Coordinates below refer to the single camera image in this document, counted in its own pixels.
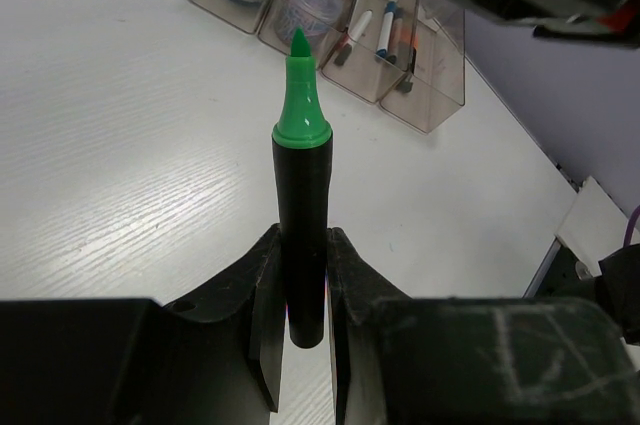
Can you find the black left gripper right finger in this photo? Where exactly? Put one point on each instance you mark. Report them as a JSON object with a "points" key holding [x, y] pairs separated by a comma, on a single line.
{"points": [[355, 289]]}

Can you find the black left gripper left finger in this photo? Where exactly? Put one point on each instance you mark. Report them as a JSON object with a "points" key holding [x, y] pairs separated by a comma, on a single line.
{"points": [[226, 358]]}

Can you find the green highlighter black body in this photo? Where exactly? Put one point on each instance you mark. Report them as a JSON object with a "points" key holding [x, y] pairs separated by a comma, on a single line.
{"points": [[302, 145]]}

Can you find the blue capped white marker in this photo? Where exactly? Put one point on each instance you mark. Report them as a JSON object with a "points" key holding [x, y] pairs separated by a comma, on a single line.
{"points": [[382, 49]]}

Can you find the black capped white marker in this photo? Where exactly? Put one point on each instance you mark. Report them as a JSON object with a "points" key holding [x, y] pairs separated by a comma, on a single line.
{"points": [[354, 33]]}

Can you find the clear jar of clips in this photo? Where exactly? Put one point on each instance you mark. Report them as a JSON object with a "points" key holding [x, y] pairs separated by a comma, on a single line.
{"points": [[314, 17]]}

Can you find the orange highlighter black body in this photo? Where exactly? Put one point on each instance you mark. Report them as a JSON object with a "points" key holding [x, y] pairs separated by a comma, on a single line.
{"points": [[405, 85]]}

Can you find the clear plastic organizer tray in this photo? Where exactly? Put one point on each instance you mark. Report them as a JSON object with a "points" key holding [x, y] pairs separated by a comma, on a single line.
{"points": [[405, 56]]}

